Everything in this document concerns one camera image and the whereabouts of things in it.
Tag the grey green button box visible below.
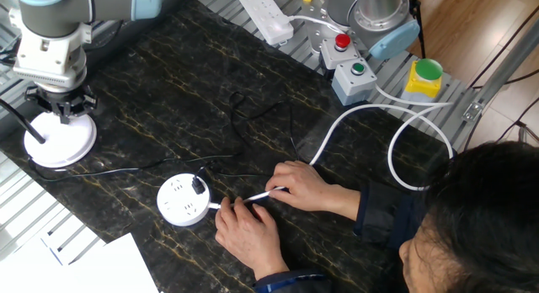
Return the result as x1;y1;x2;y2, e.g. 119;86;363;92
331;58;379;107

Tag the white power strip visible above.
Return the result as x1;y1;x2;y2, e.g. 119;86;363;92
235;0;296;48

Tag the person's right hand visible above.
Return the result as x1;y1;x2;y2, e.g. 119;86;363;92
264;159;362;222

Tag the person's head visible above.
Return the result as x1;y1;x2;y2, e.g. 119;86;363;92
397;140;539;293

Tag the black marble pattern mat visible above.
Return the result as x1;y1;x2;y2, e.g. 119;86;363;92
0;0;454;293

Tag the person's left hand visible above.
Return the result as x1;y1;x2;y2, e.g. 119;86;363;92
214;195;291;282

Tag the aluminium frame bar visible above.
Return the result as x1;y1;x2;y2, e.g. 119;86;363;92
462;14;539;122

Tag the person's left forearm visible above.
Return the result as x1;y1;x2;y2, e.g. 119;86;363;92
252;270;334;293

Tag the white round lamp base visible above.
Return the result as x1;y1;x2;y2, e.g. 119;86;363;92
0;98;98;169

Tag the person's right forearm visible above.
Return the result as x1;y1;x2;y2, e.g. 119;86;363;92
352;181;427;251

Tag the grey red button box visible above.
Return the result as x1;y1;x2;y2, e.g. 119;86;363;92
318;33;361;71

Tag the white paper sheet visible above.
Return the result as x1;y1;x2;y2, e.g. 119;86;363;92
69;232;160;293
0;237;81;293

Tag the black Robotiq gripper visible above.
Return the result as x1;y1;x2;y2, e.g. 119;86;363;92
24;84;99;126

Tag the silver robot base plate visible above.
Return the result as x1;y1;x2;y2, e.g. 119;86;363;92
294;0;405;67

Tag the round white power socket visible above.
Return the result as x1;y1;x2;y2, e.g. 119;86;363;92
156;173;211;227

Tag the yellow box green button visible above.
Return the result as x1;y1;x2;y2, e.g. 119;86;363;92
399;58;445;104

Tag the thick white socket cable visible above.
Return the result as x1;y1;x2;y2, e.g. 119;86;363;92
208;13;456;210

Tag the black lamp power cord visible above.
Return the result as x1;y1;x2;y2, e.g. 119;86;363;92
29;90;302;196

